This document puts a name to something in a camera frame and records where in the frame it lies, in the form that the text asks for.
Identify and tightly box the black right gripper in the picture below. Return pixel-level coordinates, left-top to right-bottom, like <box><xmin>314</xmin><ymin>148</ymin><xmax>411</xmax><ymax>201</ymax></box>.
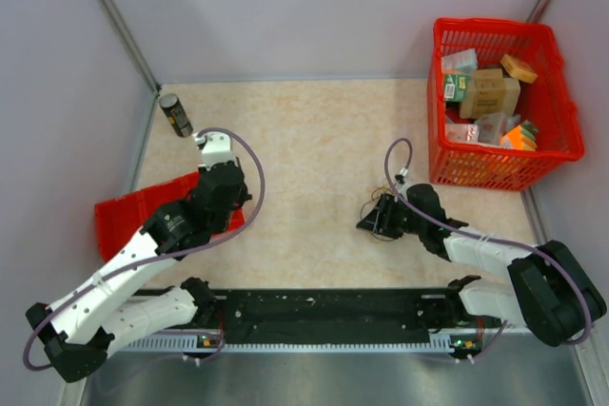
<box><xmin>357</xmin><ymin>192</ymin><xmax>426</xmax><ymax>239</ymax></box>

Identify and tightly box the cable bundle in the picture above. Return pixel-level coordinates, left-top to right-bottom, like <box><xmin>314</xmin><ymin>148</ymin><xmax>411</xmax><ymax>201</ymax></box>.
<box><xmin>359</xmin><ymin>185</ymin><xmax>405</xmax><ymax>241</ymax></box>

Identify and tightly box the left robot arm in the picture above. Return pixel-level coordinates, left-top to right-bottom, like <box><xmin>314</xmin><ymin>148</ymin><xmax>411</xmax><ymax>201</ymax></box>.
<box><xmin>25</xmin><ymin>158</ymin><xmax>251</xmax><ymax>383</ymax></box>

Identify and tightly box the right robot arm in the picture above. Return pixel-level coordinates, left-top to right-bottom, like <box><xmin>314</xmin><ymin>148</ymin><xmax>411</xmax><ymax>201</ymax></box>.
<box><xmin>356</xmin><ymin>184</ymin><xmax>607</xmax><ymax>347</ymax></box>

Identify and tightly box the red plastic basket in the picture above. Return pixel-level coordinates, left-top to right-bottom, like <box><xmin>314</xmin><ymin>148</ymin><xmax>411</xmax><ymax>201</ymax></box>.
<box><xmin>427</xmin><ymin>18</ymin><xmax>585</xmax><ymax>191</ymax></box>

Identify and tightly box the black cylindrical can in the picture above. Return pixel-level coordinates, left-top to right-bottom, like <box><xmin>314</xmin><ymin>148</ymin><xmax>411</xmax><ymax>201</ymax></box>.
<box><xmin>159</xmin><ymin>93</ymin><xmax>193</xmax><ymax>138</ymax></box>

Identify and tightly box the red plastic tray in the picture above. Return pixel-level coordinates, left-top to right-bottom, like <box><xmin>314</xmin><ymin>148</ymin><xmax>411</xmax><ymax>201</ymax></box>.
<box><xmin>93</xmin><ymin>170</ymin><xmax>246</xmax><ymax>260</ymax></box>

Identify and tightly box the white red packet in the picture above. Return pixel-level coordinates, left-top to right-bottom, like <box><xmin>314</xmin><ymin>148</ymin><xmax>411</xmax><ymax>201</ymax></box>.
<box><xmin>444</xmin><ymin>124</ymin><xmax>480</xmax><ymax>144</ymax></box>

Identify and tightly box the pale pink box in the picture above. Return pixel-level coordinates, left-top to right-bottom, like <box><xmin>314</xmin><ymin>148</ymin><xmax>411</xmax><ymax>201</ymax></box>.
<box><xmin>475</xmin><ymin>111</ymin><xmax>508</xmax><ymax>145</ymax></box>

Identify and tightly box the green small box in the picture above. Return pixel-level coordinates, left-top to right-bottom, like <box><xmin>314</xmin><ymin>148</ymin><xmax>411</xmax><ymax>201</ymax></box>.
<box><xmin>442</xmin><ymin>72</ymin><xmax>471</xmax><ymax>104</ymax></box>

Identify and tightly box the orange green box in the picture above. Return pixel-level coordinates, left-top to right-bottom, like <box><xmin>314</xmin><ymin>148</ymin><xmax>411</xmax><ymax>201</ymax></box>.
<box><xmin>500</xmin><ymin>121</ymin><xmax>539</xmax><ymax>151</ymax></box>

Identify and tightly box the large brown cardboard box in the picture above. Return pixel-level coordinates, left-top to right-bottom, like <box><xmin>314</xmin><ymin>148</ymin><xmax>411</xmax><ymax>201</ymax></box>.
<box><xmin>459</xmin><ymin>68</ymin><xmax>521</xmax><ymax>119</ymax></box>

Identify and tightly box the white pastel box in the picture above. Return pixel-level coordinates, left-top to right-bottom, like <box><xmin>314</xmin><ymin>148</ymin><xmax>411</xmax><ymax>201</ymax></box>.
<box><xmin>441</xmin><ymin>48</ymin><xmax>478</xmax><ymax>73</ymax></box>

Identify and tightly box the yellow orange small box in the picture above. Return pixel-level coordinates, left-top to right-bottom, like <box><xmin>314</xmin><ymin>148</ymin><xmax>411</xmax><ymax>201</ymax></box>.
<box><xmin>501</xmin><ymin>53</ymin><xmax>538</xmax><ymax>84</ymax></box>

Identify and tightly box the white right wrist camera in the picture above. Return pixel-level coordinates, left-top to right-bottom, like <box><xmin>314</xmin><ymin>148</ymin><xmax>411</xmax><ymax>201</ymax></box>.
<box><xmin>394</xmin><ymin>165</ymin><xmax>413</xmax><ymax>195</ymax></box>

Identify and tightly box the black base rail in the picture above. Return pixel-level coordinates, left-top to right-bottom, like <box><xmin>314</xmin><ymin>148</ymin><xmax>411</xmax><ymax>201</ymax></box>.
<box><xmin>132</xmin><ymin>286</ymin><xmax>562</xmax><ymax>355</ymax></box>

